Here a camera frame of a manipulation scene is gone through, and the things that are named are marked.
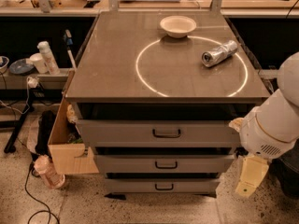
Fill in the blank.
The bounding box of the grey bottom drawer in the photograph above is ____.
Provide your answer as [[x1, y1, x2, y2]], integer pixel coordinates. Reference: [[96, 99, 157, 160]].
[[105, 178, 220, 194]]

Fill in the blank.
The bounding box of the grey top drawer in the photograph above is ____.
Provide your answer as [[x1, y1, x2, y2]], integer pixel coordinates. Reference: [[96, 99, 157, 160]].
[[78, 119, 240, 147]]

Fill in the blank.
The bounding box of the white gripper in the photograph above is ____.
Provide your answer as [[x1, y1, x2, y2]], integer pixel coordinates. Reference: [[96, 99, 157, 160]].
[[229, 106, 296, 198]]

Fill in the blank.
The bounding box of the white spray bottle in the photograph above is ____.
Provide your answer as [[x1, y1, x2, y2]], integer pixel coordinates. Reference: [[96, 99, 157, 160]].
[[37, 41, 60, 75]]

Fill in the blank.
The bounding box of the white paper bowl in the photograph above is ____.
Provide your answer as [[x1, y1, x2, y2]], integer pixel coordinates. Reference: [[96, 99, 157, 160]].
[[160, 16, 196, 38]]

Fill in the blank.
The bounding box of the blue plate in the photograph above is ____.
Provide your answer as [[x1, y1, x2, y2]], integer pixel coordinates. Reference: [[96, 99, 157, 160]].
[[8, 58, 35, 76]]

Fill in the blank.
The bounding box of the black floor cable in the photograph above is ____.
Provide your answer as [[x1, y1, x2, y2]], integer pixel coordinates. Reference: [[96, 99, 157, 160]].
[[23, 161, 61, 224]]

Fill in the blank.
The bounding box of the grey drawer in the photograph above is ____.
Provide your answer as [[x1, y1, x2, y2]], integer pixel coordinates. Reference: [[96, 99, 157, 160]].
[[78, 119, 240, 147], [105, 178, 220, 194], [96, 155, 235, 174]]

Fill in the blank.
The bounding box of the crushed silver can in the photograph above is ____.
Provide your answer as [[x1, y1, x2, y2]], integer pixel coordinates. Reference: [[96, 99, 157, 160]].
[[202, 40, 238, 67]]

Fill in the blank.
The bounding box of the black bag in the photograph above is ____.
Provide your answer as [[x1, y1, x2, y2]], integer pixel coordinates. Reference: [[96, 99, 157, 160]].
[[36, 110, 56, 155]]

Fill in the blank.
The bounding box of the grey drawer cabinet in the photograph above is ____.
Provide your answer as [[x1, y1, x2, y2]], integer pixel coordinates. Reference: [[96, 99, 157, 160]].
[[64, 10, 271, 201]]

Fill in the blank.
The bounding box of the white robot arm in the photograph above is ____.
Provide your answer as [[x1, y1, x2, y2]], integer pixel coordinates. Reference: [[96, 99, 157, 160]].
[[229, 52, 299, 198]]

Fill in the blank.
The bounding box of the small bowl at edge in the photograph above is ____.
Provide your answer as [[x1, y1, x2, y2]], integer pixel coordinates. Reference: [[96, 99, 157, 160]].
[[0, 56, 9, 74]]

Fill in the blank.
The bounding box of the white paper cup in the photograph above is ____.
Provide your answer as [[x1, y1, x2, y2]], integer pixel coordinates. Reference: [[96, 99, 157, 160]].
[[30, 53, 48, 74]]

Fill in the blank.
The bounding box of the white power adapter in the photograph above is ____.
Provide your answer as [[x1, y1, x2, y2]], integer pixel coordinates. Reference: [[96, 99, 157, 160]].
[[27, 77, 39, 89]]

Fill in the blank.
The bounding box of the cardboard box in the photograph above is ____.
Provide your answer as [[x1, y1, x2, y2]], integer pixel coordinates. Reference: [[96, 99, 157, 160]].
[[48, 69, 98, 175]]

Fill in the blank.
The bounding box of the blue handled brush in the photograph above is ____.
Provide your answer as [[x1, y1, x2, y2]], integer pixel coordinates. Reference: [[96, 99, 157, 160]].
[[64, 29, 77, 70]]

